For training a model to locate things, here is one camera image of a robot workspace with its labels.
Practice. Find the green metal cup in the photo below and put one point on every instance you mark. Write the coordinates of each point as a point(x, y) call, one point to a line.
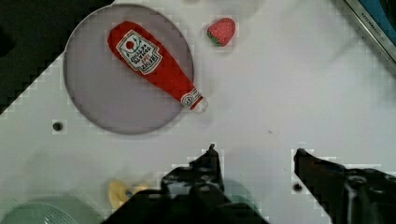
point(238, 193)

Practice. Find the yellow toy banana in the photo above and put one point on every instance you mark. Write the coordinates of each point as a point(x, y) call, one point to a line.
point(119, 193)

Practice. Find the round grey plate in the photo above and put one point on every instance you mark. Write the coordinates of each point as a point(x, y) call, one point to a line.
point(108, 93)

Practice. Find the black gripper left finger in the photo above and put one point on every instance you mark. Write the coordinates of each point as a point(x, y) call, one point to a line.
point(205, 170)

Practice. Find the red toy strawberry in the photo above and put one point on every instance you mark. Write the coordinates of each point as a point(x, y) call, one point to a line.
point(221, 32)

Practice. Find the green perforated colander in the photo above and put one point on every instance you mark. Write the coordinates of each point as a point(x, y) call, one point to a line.
point(38, 213)

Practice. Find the red ketchup bottle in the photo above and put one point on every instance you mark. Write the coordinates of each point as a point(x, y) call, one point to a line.
point(142, 52)

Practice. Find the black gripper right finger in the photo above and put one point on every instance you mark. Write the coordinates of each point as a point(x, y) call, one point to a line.
point(348, 196)

